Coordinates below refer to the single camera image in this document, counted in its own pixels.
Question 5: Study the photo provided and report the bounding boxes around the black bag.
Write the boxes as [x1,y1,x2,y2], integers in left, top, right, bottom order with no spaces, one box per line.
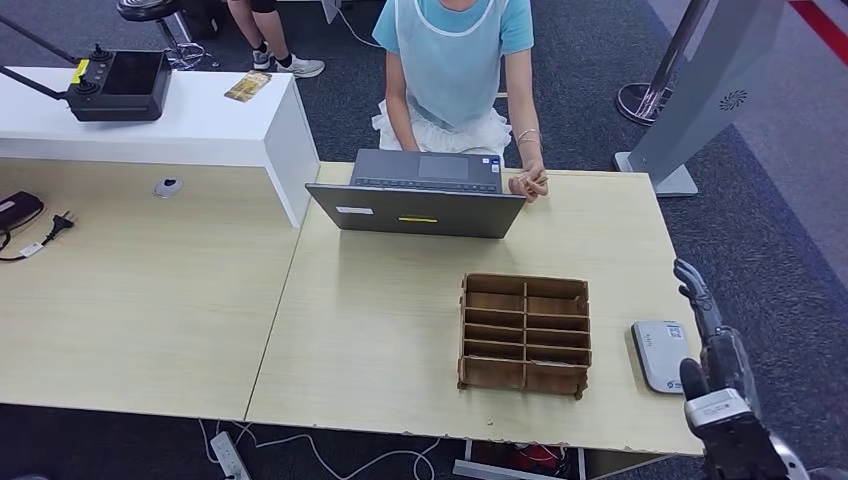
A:
[180,0,230,39]

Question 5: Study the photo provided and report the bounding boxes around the black joystick remote controller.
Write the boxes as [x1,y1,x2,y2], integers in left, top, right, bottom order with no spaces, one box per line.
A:
[64,44,174,123]

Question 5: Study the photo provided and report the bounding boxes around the grey laptop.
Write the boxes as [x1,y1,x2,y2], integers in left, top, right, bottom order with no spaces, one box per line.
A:
[305,148,528,240]

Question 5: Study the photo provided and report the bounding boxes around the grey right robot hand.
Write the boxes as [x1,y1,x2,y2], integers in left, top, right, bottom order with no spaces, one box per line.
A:
[673,258,763,405]

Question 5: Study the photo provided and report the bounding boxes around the chrome stanchion pole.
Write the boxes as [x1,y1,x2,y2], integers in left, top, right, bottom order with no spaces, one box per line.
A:
[614,0,710,127]

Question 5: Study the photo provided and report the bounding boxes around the grey kiosk stand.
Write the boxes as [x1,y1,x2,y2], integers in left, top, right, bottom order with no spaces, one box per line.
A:
[612,0,790,199]

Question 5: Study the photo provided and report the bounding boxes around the white power strip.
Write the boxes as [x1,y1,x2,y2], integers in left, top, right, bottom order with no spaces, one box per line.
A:
[209,430,252,480]

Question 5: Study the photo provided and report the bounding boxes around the grey metal bar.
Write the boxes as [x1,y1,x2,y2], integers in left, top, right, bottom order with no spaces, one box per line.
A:
[452,458,571,480]

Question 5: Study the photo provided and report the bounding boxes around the white power cable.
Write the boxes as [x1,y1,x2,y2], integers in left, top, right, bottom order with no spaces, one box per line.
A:
[231,423,442,480]

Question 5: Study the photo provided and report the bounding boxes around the person's left hand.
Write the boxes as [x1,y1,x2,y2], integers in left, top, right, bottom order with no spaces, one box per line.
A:
[508,162,550,203]

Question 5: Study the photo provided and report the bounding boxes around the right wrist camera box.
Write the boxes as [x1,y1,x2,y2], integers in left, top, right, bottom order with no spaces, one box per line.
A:
[684,388,793,480]

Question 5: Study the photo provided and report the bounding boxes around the person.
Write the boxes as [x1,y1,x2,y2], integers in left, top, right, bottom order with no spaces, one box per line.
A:
[228,0,327,79]
[370,0,550,203]

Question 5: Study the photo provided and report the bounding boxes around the wooden compartment organiser box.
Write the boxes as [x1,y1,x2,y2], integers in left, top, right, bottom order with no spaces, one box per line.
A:
[457,272,592,401]

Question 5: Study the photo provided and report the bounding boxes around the black controller antenna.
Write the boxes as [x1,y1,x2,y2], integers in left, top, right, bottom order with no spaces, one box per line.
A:
[0,66,70,102]
[0,14,82,67]

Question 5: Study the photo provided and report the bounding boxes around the white raised counter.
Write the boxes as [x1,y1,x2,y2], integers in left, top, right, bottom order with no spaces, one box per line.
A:
[0,66,323,229]

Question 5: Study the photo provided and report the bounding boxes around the black stool with chrome base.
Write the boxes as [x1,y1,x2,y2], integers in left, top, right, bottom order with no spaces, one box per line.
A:
[115,0,221,72]

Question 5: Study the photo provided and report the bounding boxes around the white card reader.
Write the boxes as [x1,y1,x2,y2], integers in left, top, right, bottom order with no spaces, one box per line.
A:
[630,320,694,397]

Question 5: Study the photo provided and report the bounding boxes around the red object under desk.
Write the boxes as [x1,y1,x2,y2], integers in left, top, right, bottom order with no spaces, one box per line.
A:
[510,443,564,475]

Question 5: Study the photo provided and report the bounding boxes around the gold printed card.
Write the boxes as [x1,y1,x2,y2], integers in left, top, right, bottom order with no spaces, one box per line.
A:
[223,70,274,104]

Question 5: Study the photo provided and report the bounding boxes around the black power adapter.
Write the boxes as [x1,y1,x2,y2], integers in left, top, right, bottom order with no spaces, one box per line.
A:
[0,191,45,235]

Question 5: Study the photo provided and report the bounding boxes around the black plug with cable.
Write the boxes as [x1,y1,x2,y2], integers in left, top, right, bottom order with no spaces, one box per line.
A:
[0,210,76,263]

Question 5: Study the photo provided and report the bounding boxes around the white floor cable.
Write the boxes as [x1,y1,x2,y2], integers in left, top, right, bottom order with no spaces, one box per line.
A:
[336,6,382,49]

